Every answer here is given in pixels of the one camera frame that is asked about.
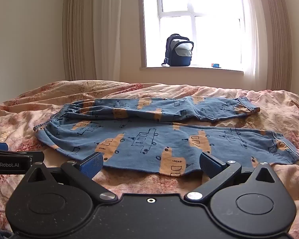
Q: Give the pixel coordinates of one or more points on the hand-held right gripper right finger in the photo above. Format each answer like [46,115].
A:
[209,163]

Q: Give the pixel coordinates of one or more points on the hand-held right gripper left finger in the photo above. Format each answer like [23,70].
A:
[93,165]

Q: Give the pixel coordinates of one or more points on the blue pants with orange print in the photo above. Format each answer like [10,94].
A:
[149,139]

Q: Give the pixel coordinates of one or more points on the floral pink bed blanket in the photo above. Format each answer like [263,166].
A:
[264,109]

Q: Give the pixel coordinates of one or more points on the small blue box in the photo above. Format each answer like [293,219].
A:
[216,65]

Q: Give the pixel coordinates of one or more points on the dark blue backpack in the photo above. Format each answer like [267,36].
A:
[179,53]

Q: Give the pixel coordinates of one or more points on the white sheer curtain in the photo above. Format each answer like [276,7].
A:
[107,29]

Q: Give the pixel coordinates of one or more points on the white framed window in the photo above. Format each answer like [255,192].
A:
[199,22]

